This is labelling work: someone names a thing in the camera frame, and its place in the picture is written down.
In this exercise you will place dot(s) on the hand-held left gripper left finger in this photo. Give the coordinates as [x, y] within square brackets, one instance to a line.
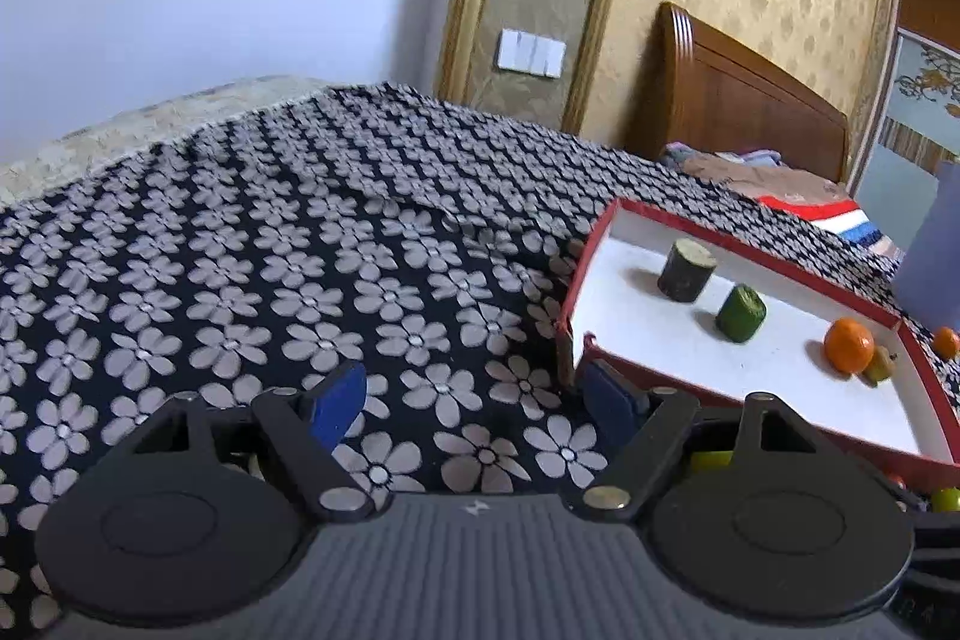
[337, 404]

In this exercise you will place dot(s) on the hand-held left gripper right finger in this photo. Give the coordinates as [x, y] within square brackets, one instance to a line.
[611, 404]

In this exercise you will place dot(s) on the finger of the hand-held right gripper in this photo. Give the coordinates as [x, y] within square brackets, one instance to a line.
[930, 557]

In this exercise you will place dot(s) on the green lime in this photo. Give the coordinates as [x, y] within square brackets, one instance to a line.
[946, 500]

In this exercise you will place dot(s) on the small red cherry tomato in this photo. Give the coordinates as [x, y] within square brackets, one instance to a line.
[895, 481]

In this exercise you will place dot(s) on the green tomato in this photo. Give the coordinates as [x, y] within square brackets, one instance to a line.
[710, 460]

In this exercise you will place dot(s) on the red cardboard box tray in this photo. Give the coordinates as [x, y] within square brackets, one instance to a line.
[750, 347]

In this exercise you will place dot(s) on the dark sugarcane piece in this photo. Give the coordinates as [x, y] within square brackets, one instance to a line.
[684, 271]

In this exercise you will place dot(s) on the green cucumber piece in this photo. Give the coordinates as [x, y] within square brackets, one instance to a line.
[741, 314]

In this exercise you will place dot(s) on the small yellow-brown fruit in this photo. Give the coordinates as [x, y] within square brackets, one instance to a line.
[881, 366]

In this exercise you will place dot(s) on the orange tangerine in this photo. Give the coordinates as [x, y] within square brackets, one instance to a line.
[849, 344]

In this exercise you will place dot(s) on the black floral tablecloth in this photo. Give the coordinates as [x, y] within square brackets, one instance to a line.
[262, 250]

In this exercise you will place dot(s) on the small orange kumquat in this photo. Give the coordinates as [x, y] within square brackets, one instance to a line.
[947, 342]

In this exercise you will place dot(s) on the brown pillow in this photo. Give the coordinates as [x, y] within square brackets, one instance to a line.
[757, 171]

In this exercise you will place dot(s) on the striped blanket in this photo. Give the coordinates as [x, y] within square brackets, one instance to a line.
[832, 216]

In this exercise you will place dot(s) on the blue electric kettle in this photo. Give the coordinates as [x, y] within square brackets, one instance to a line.
[934, 250]

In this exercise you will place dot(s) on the wooden bed headboard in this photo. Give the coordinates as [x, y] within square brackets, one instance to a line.
[735, 93]

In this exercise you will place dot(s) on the floral sliding wardrobe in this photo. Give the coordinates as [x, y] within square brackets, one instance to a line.
[915, 85]

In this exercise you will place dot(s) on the white wall light switch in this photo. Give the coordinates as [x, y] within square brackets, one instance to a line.
[531, 53]

